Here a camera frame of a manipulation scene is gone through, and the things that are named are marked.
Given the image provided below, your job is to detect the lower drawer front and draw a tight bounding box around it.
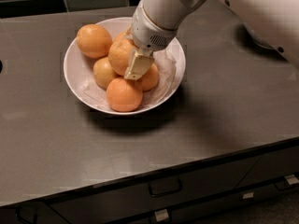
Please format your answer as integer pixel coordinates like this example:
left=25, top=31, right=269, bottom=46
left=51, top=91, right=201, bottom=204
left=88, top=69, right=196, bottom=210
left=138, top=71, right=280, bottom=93
left=129, top=174, right=299, bottom=224

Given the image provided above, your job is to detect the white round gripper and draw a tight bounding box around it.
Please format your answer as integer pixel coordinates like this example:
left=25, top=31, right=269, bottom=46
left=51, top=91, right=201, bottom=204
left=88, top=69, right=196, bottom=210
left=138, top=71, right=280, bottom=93
left=124, top=0, right=177, bottom=80

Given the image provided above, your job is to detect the dark drawer front left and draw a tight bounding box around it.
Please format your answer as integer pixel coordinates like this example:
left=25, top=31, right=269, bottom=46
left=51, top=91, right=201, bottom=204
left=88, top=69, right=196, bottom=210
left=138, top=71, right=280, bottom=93
left=53, top=158, right=256, bottom=224

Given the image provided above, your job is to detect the orange front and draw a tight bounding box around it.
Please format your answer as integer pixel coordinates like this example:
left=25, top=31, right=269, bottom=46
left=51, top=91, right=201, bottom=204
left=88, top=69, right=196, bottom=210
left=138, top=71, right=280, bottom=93
left=106, top=77, right=143, bottom=112

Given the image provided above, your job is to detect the white paper liner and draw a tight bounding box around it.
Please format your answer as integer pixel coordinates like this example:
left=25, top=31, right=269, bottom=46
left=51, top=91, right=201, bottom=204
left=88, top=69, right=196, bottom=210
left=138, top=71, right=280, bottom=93
left=79, top=45, right=185, bottom=113

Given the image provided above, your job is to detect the black drawer handle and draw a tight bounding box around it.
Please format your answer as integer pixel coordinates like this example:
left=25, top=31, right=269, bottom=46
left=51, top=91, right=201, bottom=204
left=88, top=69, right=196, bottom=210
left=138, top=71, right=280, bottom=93
left=149, top=177, right=182, bottom=198

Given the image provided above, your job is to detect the orange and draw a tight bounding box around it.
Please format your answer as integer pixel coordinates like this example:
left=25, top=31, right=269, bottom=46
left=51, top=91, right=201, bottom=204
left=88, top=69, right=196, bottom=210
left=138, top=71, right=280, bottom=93
left=138, top=63, right=159, bottom=91
left=93, top=57, right=119, bottom=89
left=76, top=24, right=112, bottom=59
left=108, top=38, right=135, bottom=76
left=114, top=32, right=125, bottom=42
left=106, top=77, right=143, bottom=112

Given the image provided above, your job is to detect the white ceramic bowl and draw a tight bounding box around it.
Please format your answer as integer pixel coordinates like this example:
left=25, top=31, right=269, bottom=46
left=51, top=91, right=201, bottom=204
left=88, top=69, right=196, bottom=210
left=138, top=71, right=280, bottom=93
left=63, top=16, right=187, bottom=116

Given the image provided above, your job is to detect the dark drawer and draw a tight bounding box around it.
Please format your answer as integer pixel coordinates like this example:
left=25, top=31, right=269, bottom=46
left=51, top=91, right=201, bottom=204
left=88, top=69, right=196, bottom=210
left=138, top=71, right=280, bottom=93
left=53, top=158, right=256, bottom=224
left=238, top=146, right=299, bottom=188

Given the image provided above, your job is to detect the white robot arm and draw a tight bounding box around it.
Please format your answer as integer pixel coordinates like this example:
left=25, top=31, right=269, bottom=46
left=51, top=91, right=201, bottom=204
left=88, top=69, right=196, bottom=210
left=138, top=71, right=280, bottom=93
left=124, top=0, right=299, bottom=80

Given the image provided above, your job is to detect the dark drawer front right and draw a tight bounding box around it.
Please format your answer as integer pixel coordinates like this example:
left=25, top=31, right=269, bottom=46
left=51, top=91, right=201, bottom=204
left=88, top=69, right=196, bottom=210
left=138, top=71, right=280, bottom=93
left=238, top=146, right=299, bottom=188

